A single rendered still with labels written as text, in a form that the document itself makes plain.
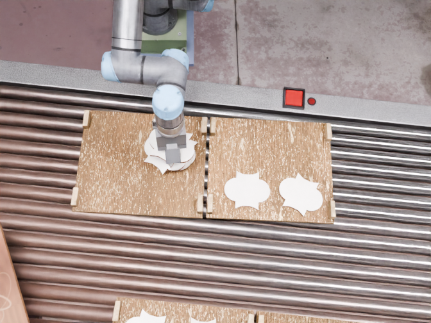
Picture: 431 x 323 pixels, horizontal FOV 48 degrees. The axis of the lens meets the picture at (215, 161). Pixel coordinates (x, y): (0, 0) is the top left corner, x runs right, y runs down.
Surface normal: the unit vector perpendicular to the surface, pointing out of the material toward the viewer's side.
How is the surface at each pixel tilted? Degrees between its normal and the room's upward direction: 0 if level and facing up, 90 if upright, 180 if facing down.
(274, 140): 0
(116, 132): 0
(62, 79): 0
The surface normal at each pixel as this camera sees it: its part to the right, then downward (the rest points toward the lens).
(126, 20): 0.06, 0.26
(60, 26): 0.06, -0.33
